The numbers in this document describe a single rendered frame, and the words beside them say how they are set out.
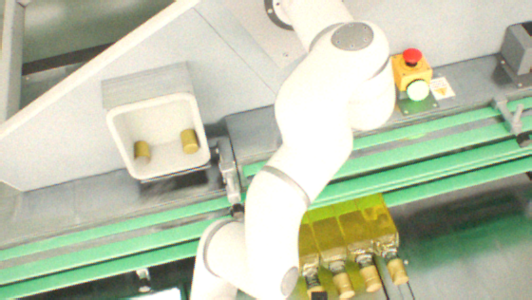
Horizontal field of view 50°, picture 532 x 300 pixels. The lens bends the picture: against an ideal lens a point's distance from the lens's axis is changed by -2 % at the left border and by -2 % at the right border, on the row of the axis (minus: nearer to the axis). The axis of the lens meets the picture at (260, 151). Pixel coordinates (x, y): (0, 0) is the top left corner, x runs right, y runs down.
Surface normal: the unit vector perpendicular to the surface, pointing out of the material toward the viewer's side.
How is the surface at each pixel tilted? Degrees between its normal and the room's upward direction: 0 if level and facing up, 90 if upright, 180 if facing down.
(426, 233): 89
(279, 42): 4
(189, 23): 0
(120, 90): 90
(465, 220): 89
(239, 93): 0
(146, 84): 90
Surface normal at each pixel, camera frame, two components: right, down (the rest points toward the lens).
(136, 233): -0.09, -0.61
